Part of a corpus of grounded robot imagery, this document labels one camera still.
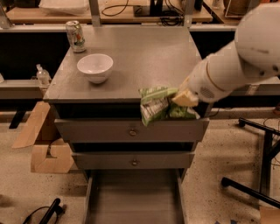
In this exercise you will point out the white plastic bag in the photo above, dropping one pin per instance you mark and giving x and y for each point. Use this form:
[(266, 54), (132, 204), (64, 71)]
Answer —
[(73, 7)]

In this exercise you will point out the black stand with cable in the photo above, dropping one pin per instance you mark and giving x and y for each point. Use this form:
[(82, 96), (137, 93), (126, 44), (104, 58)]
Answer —
[(55, 209)]

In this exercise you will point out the cardboard box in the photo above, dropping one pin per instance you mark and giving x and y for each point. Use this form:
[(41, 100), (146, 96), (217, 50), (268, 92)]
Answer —
[(49, 152)]

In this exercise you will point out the wooden workbench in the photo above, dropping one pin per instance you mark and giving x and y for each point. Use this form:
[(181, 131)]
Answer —
[(110, 12)]

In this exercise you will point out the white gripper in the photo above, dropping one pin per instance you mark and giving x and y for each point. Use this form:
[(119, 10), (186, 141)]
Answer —
[(199, 82)]

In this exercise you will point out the grey drawer cabinet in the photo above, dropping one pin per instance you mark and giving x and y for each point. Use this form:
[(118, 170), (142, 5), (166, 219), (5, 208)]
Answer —
[(144, 56)]

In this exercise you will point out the green jalapeno chip bag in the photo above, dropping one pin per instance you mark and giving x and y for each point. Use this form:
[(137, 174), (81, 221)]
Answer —
[(156, 104)]

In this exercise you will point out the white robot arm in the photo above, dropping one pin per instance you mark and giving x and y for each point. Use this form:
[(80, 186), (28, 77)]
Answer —
[(253, 55)]

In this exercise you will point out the silver soda can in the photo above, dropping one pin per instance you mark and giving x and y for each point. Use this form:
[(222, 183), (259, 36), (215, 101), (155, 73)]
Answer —
[(75, 36)]

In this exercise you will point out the open bottom grey drawer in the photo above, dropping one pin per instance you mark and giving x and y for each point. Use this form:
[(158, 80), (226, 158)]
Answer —
[(134, 197)]

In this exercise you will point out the woven basket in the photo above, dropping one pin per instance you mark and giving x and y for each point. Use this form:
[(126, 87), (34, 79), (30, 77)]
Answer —
[(236, 7)]

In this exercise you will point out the top grey drawer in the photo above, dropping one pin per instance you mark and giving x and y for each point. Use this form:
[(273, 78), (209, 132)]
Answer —
[(131, 131)]

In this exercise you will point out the middle grey drawer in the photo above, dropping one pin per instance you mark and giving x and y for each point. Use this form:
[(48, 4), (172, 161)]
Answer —
[(133, 160)]

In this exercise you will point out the white ceramic bowl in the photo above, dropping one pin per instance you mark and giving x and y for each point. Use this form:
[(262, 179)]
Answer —
[(96, 67)]

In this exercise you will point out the clear sanitizer bottle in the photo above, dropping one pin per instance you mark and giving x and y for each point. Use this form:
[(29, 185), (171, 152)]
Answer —
[(43, 76)]

